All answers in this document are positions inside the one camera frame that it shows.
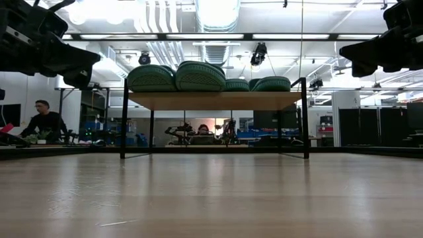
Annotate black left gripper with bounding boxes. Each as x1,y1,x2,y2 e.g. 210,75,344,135
0,0,102,90

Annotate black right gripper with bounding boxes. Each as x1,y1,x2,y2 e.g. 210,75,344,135
338,0,423,78

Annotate green rubber slide sandal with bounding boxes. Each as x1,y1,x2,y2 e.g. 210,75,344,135
224,78,250,93
174,60,227,93
126,64,178,93
248,75,292,93

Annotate wooden shelf with black legs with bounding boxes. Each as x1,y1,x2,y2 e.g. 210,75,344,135
120,76,311,160

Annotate person standing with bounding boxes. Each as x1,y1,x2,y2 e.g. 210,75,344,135
17,99,69,143

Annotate black partition screens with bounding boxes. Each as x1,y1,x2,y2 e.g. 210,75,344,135
338,107,408,147

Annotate small background potted plant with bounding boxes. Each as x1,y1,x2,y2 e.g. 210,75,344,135
24,130,52,145

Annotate blue chair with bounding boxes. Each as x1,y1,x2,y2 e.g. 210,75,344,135
134,132,149,147

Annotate large black screen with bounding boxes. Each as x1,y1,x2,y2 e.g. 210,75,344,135
253,104,299,130

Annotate person seated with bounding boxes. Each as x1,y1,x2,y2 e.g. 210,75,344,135
195,124,212,137

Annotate black wall monitor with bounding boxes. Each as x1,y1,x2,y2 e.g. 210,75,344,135
0,103,22,128

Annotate black hanging camera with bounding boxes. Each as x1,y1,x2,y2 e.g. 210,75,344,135
249,42,268,67

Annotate black overhead frame beam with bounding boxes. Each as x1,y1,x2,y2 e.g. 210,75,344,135
62,32,381,42

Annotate silver ribbed ventilation duct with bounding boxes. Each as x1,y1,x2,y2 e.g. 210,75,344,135
194,0,242,68

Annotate black metal rig frame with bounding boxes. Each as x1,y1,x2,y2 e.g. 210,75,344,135
0,145,423,162

